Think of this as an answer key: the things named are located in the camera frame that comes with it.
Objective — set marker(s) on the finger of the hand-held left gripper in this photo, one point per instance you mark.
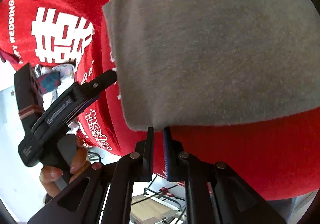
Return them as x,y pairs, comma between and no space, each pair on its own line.
100,83

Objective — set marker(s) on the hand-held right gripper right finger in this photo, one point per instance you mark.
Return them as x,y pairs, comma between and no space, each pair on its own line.
168,159

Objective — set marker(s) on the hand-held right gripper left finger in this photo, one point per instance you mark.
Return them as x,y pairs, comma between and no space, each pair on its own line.
149,156

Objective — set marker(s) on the grey sweater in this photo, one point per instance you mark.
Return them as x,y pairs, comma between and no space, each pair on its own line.
212,38

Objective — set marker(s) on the person's left hand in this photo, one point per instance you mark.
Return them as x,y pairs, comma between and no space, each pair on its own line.
80,156

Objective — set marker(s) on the dark plaid cloth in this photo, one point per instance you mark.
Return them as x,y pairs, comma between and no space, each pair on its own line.
50,82

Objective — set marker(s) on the cardboard box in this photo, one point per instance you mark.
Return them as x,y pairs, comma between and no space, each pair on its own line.
150,209

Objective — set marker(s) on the red printed blanket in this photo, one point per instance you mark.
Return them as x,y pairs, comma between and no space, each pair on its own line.
250,159

